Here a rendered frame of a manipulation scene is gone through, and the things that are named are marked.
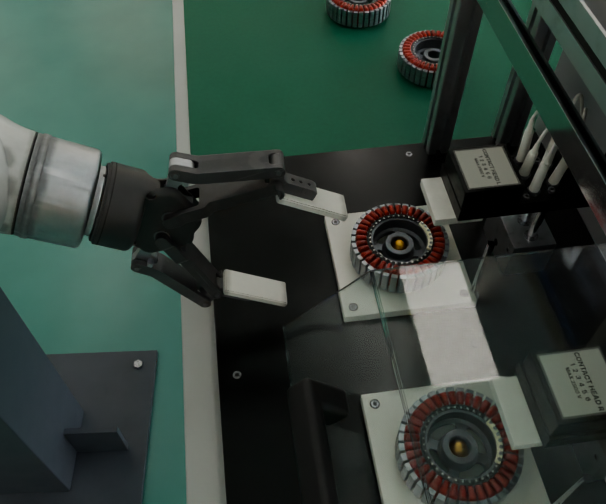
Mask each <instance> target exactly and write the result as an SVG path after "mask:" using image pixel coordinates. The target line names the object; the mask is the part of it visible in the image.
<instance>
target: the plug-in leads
mask: <svg viewBox="0 0 606 504"><path fill-rule="evenodd" d="M578 98H580V116H581V117H582V119H583V121H584V122H585V120H586V116H587V111H588V108H586V107H585V108H584V96H583V94H582V93H578V94H577V95H575V97H574V99H573V100H571V101H572V102H573V104H574V106H575V103H576V101H577V100H578ZM538 114H539V113H538V111H537V110H536V111H535V113H534V114H533V116H532V117H531V119H530V120H529V123H528V126H527V128H526V129H525V131H524V134H523V137H522V140H521V144H520V147H519V150H518V153H517V156H516V157H514V162H515V164H516V165H518V166H521V168H520V169H519V170H518V172H519V174H520V176H521V178H522V180H527V179H528V178H530V176H531V173H530V172H531V170H532V167H533V165H534V163H535V160H536V158H537V156H538V149H539V147H540V143H541V141H542V140H543V138H544V136H545V135H546V134H547V132H548V129H547V128H545V130H544V131H543V132H542V134H541V135H540V137H539V139H538V140H537V142H536V143H535V145H534V146H533V148H532V149H531V150H529V149H530V145H531V141H532V138H533V134H534V129H533V128H534V122H535V118H536V116H537V115H538ZM556 151H557V146H556V144H555V142H554V140H553V139H552V137H551V139H550V142H549V144H548V146H547V149H546V151H545V154H544V156H543V158H542V160H541V161H539V163H538V165H539V167H538V169H537V171H536V173H535V175H534V177H533V180H532V182H531V184H530V185H529V186H528V187H527V188H526V191H527V193H528V194H529V195H530V196H534V197H536V196H538V195H539V194H540V193H541V190H540V188H541V186H542V183H543V181H544V179H545V176H546V174H547V172H548V170H550V169H551V168H552V167H553V164H552V162H553V159H554V156H555V154H556V156H557V158H558V160H559V163H558V165H557V166H556V168H555V170H554V171H553V173H552V174H551V176H550V177H549V178H548V179H546V181H545V183H546V185H547V187H550V186H552V187H555V188H557V187H558V186H559V185H560V180H561V178H562V177H563V175H564V173H565V171H566V170H567V168H568V166H567V164H566V162H565V160H564V159H563V157H562V155H561V153H560V151H559V149H558V151H557V153H556Z"/></svg>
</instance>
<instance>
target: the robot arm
mask: <svg viewBox="0 0 606 504"><path fill-rule="evenodd" d="M101 162H102V153H101V151H100V150H98V149H96V148H92V147H89V146H85V145H82V144H78V143H74V142H71V141H67V140H63V139H60V138H56V137H53V136H52V135H49V134H46V133H44V134H42V133H38V132H36V131H33V130H30V129H27V128H25V127H23V126H20V125H18V124H16V123H14V122H13V121H11V120H9V119H8V118H6V117H5V116H3V115H1V114H0V233H2V234H9V235H13V233H14V235H15V236H18V237H20V238H24V239H26V238H29V239H34V240H39V241H43V242H48V243H52V244H57V245H62V246H66V247H71V248H76V247H78V246H79V245H80V244H81V241H82V239H83V236H84V235H86V236H89V238H88V239H89V241H91V243H92V244H95V245H99V246H104V247H108V248H113V249H117V250H122V251H126V250H129V249H130V248H131V247H132V246H135V247H134V248H133V250H132V259H131V270H132V271H134V272H137V273H140V274H144V275H147V276H151V277H153V278H154V279H156V280H158V281H159V282H161V283H163V284H164V285H166V286H168V287H169V288H171V289H173V290H174V291H176V292H178V293H179V294H181V295H183V296H184V297H186V298H188V299H189V300H191V301H193V302H194V303H196V304H198V305H199V306H201V307H204V308H206V307H209V306H211V301H212V300H214V299H218V298H221V297H222V296H223V297H228V298H233V299H238V300H239V299H240V300H243V301H250V300H254V301H258V302H263V303H268V304H273V305H278V306H282V307H285V306H286V305H287V304H288V303H287V293H286V283H285V282H281V281H277V280H272V279H268V278H263V277H259V276H254V275H250V274H246V273H241V272H237V271H232V270H228V269H225V270H224V272H222V270H221V273H220V271H218V270H217V269H216V268H215V267H214V266H213V265H212V264H211V263H210V262H209V260H208V259H207V258H206V257H205V256H204V255H203V254H202V253H201V252H200V250H199V249H198V248H197V247H196V246H195V245H194V244H193V243H192V241H193V239H194V233H195V232H196V231H197V229H198V228H199V227H200V225H201V223H202V219H203V218H207V217H209V216H211V214H212V213H213V212H215V211H219V210H222V209H226V208H230V207H234V206H238V205H241V204H245V203H249V202H253V201H256V200H260V199H264V198H268V197H271V196H275V195H276V202H277V203H279V204H283V205H286V206H290V207H293V208H297V209H301V210H304V211H308V212H312V213H315V214H319V215H323V216H326V217H330V218H334V219H337V220H341V221H346V219H347V218H348V214H347V209H346V204H345V199H344V196H343V195H341V194H337V193H334V192H330V191H327V190H323V189H320V188H317V187H316V183H315V182H313V181H312V180H309V179H305V178H303V177H299V176H296V175H292V174H289V173H286V171H285V163H284V155H283V152H282V151H281V150H277V149H276V150H263V151H250V152H237V153H225V154H212V155H199V156H196V155H191V154H186V153H181V152H172V153H171V154H170V156H169V170H168V176H167V178H164V179H157V178H153V177H152V176H150V175H149V174H148V173H147V172H146V171H145V170H142V169H139V168H135V167H131V166H128V165H124V164H120V163H117V162H113V161H112V162H111V163H107V165H106V167H105V166H102V165H101ZM267 182H270V183H267ZM189 184H195V185H191V186H189ZM196 198H199V201H198V200H197V199H196ZM159 251H164V252H165V253H166V254H167V255H168V256H169V257H170V258H171V259H172V260H171V259H170V258H168V257H167V256H165V255H164V254H162V253H160V252H159ZM179 264H181V265H182V266H183V267H182V266H181V265H179ZM198 290H199V291H200V292H199V291H198Z"/></svg>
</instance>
